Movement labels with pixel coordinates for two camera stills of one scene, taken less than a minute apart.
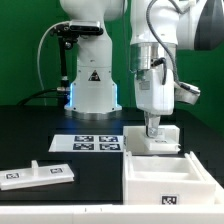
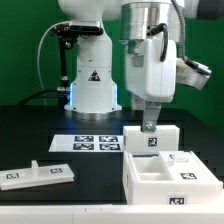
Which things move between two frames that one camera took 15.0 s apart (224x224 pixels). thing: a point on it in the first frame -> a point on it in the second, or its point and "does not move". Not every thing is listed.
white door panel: [162, 147] -> [185, 166]
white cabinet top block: [136, 141] does not move
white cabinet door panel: [35, 176] does not move
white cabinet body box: [169, 180] does not move
